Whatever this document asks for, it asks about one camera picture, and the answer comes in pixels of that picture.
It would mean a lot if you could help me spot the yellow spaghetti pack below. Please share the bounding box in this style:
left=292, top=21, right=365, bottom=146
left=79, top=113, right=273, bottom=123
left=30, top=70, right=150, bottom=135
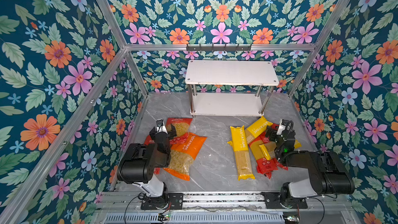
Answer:
left=245, top=116, right=273, bottom=144
left=228, top=125, right=255, bottom=180
left=259, top=140, right=302, bottom=161

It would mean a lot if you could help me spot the red spaghetti pack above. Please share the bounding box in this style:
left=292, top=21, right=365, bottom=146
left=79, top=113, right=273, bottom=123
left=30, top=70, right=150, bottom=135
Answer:
left=249, top=137, right=278, bottom=179
left=265, top=123, right=280, bottom=143

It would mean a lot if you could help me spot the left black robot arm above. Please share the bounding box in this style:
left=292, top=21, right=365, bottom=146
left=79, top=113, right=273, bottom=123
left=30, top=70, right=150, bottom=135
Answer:
left=117, top=124, right=177, bottom=209

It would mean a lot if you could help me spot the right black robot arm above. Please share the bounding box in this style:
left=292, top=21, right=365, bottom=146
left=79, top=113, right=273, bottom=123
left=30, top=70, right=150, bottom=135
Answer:
left=263, top=127, right=355, bottom=208

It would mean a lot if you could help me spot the white two-tier shelf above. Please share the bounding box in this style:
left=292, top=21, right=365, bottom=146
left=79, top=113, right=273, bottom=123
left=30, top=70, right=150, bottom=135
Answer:
left=185, top=60, right=279, bottom=117

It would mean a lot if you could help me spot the red macaroni bag lower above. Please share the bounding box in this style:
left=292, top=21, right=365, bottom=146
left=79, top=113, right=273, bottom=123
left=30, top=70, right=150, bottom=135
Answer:
left=144, top=135, right=160, bottom=175

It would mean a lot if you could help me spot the red macaroni bag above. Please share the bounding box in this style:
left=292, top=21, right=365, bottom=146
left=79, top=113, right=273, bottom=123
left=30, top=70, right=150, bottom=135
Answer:
left=144, top=135, right=160, bottom=175
left=166, top=118, right=193, bottom=145

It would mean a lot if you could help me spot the red macaroni bag upper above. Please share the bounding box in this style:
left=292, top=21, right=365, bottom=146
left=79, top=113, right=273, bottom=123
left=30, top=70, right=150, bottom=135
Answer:
left=166, top=118, right=193, bottom=145

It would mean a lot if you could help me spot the orange macaroni bag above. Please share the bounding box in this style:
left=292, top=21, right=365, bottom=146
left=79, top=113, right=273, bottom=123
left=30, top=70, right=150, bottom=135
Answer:
left=164, top=133, right=207, bottom=181

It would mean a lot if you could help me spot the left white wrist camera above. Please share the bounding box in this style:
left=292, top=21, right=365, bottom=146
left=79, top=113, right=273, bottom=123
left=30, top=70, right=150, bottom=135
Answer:
left=155, top=119, right=168, bottom=134

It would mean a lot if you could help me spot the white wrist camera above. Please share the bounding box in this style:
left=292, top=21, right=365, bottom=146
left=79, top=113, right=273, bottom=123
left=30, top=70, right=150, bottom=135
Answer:
left=277, top=119, right=292, bottom=135
left=155, top=119, right=168, bottom=134

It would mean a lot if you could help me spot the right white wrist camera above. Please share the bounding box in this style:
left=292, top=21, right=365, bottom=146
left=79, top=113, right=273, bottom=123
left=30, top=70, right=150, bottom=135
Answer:
left=277, top=119, right=292, bottom=135

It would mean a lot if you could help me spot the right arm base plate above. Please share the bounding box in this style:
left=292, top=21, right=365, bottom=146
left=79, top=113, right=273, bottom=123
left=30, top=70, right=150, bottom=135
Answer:
left=260, top=192, right=308, bottom=209

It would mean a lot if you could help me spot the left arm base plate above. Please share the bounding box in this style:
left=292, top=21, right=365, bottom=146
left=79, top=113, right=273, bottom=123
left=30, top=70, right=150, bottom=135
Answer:
left=141, top=193, right=184, bottom=211

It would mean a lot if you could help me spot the white vented cable duct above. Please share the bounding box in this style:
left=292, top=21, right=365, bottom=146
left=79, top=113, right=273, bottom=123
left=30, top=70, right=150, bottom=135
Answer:
left=103, top=212, right=285, bottom=224

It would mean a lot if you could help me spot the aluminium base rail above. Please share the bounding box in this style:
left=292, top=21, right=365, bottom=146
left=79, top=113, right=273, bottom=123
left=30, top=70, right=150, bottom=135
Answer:
left=94, top=191, right=357, bottom=221

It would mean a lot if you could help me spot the metal hook rail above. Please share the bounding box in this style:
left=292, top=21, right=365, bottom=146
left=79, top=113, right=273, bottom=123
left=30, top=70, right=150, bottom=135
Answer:
left=186, top=44, right=252, bottom=52

